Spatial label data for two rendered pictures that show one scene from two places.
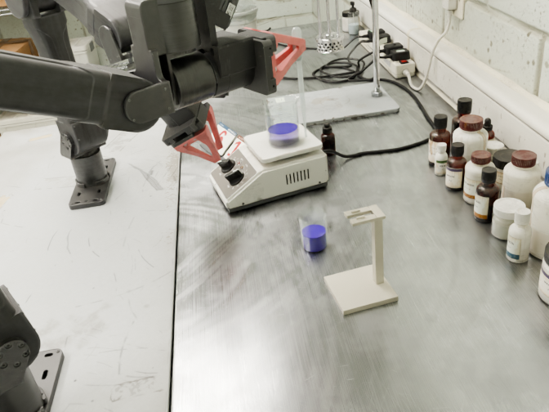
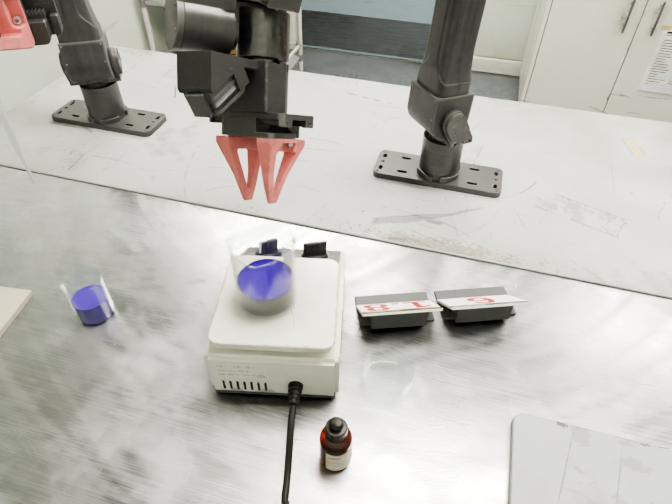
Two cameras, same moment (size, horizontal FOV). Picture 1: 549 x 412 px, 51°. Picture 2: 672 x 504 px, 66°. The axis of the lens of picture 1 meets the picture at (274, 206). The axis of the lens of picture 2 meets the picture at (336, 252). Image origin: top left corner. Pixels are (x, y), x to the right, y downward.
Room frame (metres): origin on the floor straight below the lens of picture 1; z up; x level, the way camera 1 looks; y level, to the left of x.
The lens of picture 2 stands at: (1.14, -0.34, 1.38)
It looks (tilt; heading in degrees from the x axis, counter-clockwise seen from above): 43 degrees down; 109
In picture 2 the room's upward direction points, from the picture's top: 1 degrees clockwise
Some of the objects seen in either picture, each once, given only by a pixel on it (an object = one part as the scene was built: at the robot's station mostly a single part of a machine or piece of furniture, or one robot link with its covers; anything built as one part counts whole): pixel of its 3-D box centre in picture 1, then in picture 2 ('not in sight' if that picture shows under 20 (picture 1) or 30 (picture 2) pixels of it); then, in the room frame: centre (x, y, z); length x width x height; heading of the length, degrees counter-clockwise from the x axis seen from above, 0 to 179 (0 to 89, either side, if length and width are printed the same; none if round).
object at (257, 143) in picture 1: (282, 141); (278, 299); (0.98, -0.03, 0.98); 0.12 x 0.12 x 0.01; 16
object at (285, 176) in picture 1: (271, 166); (283, 308); (0.97, 0.00, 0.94); 0.22 x 0.13 x 0.08; 106
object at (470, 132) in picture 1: (469, 146); not in sight; (0.92, -0.36, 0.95); 0.06 x 0.06 x 0.11
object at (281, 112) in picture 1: (283, 122); (264, 273); (0.97, -0.04, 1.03); 0.07 x 0.06 x 0.08; 105
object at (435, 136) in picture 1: (439, 140); not in sight; (0.97, -0.33, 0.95); 0.04 x 0.04 x 0.10
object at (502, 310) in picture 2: (218, 139); (479, 297); (1.18, 0.10, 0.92); 0.09 x 0.06 x 0.04; 25
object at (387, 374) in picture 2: not in sight; (386, 375); (1.10, -0.03, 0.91); 0.06 x 0.06 x 0.02
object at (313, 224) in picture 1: (314, 230); (89, 296); (0.75, -0.06, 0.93); 0.04 x 0.04 x 0.06
